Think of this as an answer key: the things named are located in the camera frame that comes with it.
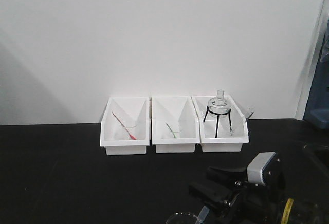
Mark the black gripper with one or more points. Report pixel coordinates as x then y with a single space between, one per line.
235 200

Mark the clear plastic pipette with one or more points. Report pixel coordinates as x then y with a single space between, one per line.
202 215

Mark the white storage bin right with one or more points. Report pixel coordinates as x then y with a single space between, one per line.
226 141

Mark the white storage bin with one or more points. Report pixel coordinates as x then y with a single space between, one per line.
134 113
180 114
226 141

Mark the clear glass beaker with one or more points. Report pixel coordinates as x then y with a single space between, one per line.
182 218

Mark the clear glass flask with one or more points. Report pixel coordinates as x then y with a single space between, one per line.
218 104

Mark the white storage bin middle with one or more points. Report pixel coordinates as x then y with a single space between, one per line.
180 114

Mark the green tipped glass rod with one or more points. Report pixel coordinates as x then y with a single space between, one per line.
173 132

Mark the red tipped glass rod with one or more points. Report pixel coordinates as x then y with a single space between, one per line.
129 134

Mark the white storage bin left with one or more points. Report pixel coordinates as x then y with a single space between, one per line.
134 113

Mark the blue equipment at right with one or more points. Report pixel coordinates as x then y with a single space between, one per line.
316 111

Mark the silver camera box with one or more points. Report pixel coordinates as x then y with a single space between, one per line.
256 168

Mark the black wire tripod stand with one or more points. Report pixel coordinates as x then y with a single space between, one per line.
218 114

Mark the yellow cable tie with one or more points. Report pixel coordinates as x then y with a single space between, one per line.
286 212

